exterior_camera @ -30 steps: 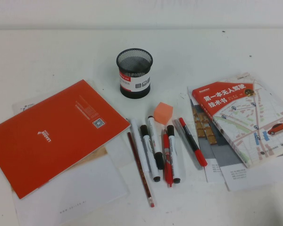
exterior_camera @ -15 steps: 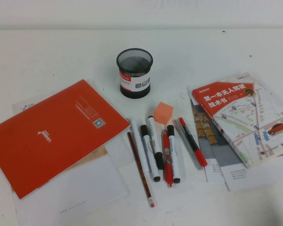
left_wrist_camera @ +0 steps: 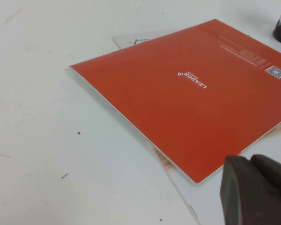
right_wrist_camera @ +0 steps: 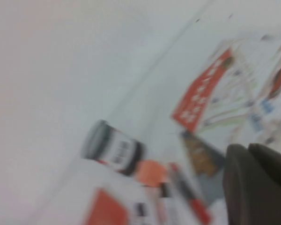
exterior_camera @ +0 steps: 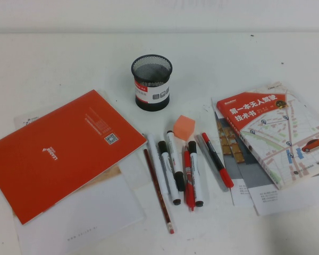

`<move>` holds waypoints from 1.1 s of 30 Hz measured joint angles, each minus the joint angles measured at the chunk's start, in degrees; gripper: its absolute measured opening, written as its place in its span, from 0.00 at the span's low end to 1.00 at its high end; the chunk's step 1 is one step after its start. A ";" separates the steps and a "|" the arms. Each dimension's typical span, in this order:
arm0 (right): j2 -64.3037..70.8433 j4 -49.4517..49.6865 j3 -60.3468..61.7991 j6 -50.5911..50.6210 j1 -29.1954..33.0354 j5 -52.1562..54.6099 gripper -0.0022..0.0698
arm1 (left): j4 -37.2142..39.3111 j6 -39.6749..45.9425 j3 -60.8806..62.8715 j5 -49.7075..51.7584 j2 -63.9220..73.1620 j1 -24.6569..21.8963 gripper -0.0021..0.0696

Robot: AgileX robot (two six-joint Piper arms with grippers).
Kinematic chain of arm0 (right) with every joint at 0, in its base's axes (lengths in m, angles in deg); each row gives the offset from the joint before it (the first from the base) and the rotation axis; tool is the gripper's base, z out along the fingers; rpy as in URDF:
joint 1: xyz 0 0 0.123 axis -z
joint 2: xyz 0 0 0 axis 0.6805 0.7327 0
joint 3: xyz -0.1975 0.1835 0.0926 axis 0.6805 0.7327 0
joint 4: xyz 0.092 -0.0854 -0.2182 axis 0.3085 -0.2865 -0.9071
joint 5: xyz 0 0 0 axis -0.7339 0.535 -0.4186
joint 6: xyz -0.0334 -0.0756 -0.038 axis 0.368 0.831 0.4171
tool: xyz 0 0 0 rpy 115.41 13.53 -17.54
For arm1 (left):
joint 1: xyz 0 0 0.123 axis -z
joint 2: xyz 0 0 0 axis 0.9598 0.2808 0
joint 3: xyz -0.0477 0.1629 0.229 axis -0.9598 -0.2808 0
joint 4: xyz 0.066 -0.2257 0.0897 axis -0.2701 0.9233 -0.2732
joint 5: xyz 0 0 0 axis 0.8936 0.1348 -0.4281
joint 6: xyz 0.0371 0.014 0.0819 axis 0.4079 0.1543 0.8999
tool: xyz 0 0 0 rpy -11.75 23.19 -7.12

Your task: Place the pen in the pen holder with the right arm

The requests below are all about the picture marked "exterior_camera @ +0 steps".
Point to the white printed paper sheet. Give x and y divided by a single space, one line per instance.
281 199

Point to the black mesh pen holder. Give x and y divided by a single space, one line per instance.
149 90

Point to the plain white paper sheet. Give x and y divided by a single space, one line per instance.
135 167

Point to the white marker with black cap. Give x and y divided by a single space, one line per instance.
195 172
168 172
172 148

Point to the dark red pencil with eraser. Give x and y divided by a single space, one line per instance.
157 186

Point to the grey photo brochure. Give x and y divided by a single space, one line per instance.
244 170

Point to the book with map cover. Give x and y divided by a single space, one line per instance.
281 132

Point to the orange cube eraser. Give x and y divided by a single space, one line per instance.
184 127

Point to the white leaflet with small print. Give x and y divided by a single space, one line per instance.
24 120

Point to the white brochure with web address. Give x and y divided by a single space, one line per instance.
95 212

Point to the black pen with red caps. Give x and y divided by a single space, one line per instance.
215 156

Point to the tan printed sheet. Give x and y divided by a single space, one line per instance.
106 178

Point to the grey translucent pen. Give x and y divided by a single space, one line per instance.
202 148

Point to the white pen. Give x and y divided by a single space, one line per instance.
155 162

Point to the orange LEADOR booklet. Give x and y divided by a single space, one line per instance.
55 154

